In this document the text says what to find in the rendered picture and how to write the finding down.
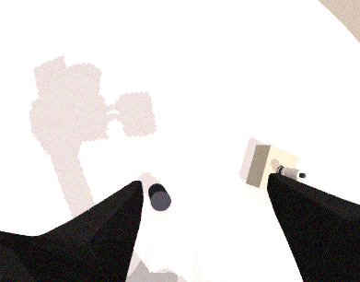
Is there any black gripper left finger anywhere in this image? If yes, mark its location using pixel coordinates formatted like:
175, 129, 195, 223
0, 181, 144, 282

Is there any beige block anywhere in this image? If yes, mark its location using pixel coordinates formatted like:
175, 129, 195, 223
246, 145, 298, 190

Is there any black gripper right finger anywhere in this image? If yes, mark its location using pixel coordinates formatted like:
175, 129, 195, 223
267, 173, 360, 282

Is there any black marker cap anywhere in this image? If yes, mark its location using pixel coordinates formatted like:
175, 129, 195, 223
149, 182, 171, 212

